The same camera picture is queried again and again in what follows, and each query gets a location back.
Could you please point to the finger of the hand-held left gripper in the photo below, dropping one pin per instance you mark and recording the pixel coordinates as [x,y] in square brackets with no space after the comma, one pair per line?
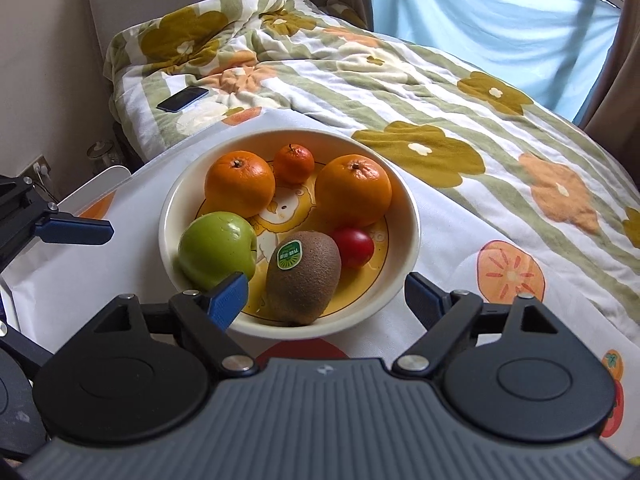
[75,230]
[25,347]

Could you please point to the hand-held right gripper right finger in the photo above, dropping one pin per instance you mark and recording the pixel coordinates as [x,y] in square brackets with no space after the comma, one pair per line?
[424,300]

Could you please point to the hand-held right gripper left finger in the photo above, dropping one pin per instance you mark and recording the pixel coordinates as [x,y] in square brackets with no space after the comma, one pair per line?
[227,300]

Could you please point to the green apple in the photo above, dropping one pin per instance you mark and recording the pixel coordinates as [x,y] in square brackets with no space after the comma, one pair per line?
[215,250]

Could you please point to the cream bowl with bear print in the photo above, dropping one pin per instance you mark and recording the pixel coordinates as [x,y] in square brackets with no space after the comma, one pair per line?
[400,240]

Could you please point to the brown kiwi with green sticker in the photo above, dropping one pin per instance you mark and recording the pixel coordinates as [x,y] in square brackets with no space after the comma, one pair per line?
[302,280]

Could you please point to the red tomato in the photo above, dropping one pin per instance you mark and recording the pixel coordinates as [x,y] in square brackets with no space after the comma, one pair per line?
[356,249]

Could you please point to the large orange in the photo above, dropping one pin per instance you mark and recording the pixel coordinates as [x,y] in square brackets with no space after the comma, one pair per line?
[354,191]
[240,184]

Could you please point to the small mandarin orange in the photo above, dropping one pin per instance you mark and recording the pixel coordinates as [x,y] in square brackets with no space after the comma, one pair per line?
[294,164]

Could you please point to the white table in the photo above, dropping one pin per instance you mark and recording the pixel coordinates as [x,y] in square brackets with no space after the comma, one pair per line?
[95,185]

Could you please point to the white fruit-print cloth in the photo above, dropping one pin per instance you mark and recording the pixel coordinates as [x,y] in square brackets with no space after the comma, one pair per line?
[445,250]

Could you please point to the glass jar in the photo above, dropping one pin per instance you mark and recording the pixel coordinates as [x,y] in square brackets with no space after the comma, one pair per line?
[104,154]

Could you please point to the dark smartphone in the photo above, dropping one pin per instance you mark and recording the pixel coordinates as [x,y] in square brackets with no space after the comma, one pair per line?
[182,99]

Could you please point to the floral striped blanket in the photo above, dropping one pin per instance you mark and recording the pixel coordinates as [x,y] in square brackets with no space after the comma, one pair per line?
[450,110]

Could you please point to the beige headboard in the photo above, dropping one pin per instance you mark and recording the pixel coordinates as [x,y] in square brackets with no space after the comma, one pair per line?
[130,5]

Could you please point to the light blue curtain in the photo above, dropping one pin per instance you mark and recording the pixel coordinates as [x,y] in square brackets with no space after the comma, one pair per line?
[490,35]

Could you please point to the wall socket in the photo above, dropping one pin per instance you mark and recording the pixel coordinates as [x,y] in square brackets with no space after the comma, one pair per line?
[40,167]

